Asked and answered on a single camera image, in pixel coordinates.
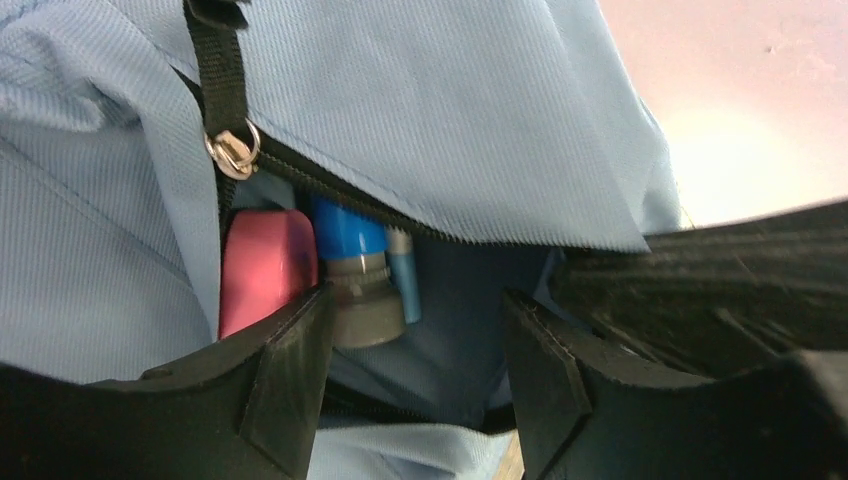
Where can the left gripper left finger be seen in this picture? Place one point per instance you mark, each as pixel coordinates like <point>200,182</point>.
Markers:
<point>246,407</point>

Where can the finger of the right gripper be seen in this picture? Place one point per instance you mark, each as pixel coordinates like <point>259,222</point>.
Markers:
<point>719,300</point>

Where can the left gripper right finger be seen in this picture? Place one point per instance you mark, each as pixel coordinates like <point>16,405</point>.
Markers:
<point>586,409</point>

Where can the pink eraser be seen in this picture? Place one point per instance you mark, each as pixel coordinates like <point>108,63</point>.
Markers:
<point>269,259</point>

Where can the blue white pen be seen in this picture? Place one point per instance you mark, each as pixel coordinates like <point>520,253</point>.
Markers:
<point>401,259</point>

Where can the light blue backpack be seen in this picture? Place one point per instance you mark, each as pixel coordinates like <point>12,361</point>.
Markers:
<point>510,125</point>

